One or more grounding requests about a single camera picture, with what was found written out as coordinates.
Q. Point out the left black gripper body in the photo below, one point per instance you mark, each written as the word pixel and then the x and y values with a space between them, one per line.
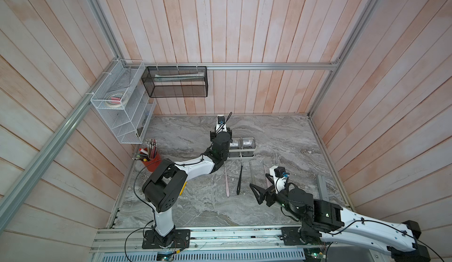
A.
pixel 212 135

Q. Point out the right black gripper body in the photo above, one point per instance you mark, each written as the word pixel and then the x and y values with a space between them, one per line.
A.
pixel 284 199

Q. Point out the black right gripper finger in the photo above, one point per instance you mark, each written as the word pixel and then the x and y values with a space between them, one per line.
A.
pixel 270 181
pixel 259 193

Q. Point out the yellow toothbrush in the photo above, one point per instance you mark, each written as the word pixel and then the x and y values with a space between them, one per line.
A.
pixel 183 187

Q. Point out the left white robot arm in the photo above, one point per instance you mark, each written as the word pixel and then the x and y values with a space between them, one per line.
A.
pixel 164 185

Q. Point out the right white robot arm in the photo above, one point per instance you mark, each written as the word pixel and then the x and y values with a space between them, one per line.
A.
pixel 326 222

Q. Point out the black toothbrush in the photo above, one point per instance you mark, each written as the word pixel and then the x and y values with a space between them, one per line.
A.
pixel 238 190

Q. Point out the grey green toothbrush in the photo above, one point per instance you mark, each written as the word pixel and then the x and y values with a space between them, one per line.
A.
pixel 251 174

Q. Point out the light pink toothbrush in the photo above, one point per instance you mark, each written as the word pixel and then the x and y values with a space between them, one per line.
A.
pixel 226 183

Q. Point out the grey flat block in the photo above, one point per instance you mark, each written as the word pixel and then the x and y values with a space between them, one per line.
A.
pixel 322 188

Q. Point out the red pencil cup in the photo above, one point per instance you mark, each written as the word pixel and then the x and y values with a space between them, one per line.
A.
pixel 152 164

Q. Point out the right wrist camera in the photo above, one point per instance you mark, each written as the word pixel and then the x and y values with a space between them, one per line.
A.
pixel 280 177

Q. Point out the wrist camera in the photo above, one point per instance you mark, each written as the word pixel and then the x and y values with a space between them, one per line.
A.
pixel 280 177
pixel 221 124

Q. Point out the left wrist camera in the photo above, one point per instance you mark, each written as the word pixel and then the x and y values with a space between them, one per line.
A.
pixel 221 124

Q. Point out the black wire mesh basket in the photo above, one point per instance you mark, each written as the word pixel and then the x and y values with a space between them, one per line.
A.
pixel 175 81

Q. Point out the white wire mesh shelf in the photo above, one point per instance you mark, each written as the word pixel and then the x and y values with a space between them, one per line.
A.
pixel 130 122

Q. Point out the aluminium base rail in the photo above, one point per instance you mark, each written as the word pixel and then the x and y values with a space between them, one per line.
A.
pixel 260 243

